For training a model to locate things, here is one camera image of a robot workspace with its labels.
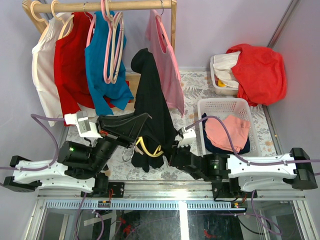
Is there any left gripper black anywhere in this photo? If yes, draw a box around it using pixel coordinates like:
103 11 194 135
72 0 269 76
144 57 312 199
85 110 149 174

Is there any yellow hanger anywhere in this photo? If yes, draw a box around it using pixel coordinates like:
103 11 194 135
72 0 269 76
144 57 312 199
121 136 164 163

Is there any black t shirt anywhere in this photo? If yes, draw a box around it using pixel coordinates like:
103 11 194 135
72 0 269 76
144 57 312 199
131 48 177 173

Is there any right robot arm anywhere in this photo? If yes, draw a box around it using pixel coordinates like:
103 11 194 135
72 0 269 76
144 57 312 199
169 147 318 202

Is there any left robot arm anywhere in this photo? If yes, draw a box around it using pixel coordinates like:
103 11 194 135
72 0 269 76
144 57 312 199
1 111 150 198

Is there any navy blue folded shirt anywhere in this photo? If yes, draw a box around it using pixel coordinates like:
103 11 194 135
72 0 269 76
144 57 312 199
201 112 251 155

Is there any salmon pink folded shirt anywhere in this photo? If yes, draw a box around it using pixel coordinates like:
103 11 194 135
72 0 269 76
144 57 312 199
204 114 251 154

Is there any red t shirt on hanger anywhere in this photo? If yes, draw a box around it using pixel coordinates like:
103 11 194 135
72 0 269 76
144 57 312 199
53 11 116 127

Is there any blue t shirt on hanger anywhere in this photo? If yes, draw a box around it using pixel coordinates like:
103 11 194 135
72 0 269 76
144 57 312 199
85 11 134 116

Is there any pink t shirt on hanger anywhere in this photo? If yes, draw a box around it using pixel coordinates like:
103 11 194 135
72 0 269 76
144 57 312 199
145 9 185 117

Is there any beige empty hanger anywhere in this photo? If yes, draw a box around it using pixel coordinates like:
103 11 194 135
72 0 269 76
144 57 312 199
109 12 124 84

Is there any pink empty hanger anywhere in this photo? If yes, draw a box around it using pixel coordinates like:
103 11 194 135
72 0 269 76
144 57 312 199
100 0 117 84

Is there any white t shirt on hanger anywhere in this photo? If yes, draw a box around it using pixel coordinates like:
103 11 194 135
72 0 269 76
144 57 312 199
31 18 64 119

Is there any peach hanger far left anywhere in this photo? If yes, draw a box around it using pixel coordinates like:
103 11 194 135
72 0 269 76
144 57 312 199
30 0 49 27

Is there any white laundry basket front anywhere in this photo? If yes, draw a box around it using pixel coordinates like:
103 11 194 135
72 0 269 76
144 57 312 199
197 97 262 157

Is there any white laundry basket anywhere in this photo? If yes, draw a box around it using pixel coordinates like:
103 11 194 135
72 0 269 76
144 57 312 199
197 97 262 157
210 56 238 96

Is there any white laundry basket back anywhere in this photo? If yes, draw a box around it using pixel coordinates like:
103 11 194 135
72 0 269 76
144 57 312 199
210 56 238 96

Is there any yellow item in back basket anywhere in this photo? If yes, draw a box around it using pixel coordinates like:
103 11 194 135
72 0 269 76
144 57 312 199
217 79 226 88

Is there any white cloth in back basket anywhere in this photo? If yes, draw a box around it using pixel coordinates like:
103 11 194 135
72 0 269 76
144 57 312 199
213 51 241 89

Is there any red orange cloth on basket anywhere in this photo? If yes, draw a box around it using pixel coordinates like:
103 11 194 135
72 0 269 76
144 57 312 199
226 43 288 107

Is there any wooden clothes rack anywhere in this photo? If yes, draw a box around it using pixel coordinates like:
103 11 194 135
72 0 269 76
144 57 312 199
22 0 177 110

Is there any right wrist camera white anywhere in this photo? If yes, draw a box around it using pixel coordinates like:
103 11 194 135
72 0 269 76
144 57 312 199
177 127 197 148

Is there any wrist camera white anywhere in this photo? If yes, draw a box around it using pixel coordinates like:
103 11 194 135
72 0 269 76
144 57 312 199
64 111 102 138
177 127 197 148

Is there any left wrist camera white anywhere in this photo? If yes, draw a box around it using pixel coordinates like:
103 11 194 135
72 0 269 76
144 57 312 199
64 111 102 138

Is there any aluminium rail frame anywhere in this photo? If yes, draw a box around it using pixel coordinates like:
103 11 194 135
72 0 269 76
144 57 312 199
34 178 308 211

